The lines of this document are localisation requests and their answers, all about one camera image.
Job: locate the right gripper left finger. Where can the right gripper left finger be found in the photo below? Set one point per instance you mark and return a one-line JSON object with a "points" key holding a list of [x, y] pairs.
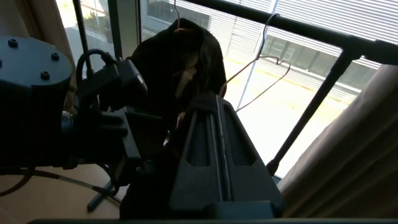
{"points": [[196, 183]]}

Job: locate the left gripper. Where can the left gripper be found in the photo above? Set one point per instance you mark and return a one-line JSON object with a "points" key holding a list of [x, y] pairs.
{"points": [[102, 140]]}

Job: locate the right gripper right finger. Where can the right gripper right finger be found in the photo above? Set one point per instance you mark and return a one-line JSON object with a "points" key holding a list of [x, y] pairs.
{"points": [[252, 183]]}

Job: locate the pink clothes hanger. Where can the pink clothes hanger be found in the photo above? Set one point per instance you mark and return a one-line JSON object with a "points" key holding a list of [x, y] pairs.
{"points": [[178, 18], [264, 34]]}

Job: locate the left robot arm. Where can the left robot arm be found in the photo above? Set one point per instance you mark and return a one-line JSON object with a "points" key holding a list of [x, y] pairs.
{"points": [[31, 109]]}

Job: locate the window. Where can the window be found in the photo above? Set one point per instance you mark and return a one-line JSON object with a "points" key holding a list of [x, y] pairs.
{"points": [[280, 124]]}

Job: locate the brown curtain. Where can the brown curtain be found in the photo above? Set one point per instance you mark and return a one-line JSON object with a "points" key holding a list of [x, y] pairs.
{"points": [[40, 18], [348, 161]]}

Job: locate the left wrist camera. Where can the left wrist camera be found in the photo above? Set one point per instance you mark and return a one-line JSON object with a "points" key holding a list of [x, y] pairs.
{"points": [[124, 84]]}

